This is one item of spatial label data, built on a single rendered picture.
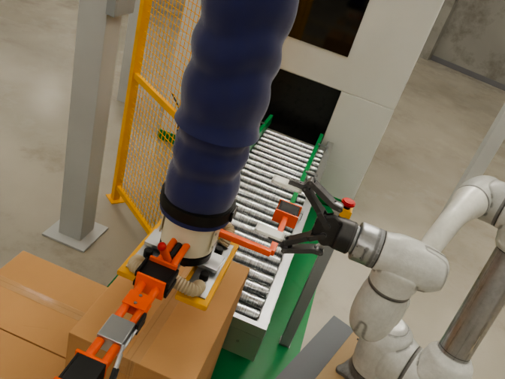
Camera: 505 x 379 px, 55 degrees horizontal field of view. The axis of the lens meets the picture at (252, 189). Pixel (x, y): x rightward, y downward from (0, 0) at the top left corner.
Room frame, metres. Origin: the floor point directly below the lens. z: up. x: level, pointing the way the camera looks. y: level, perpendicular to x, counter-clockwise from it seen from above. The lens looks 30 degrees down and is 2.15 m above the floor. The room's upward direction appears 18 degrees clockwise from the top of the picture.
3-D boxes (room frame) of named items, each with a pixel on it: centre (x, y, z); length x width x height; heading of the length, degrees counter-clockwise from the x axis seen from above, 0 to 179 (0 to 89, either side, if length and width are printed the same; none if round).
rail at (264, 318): (2.72, -0.37, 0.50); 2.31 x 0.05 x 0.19; 173
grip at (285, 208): (1.49, -0.15, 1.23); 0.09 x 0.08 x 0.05; 84
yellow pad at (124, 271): (1.23, 0.24, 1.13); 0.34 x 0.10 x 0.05; 174
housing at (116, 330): (0.76, 0.20, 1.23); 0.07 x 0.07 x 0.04; 84
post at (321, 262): (2.11, -0.47, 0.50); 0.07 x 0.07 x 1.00; 83
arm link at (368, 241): (0.91, -0.27, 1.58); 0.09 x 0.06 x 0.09; 172
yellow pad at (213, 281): (1.21, 0.05, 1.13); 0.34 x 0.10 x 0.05; 174
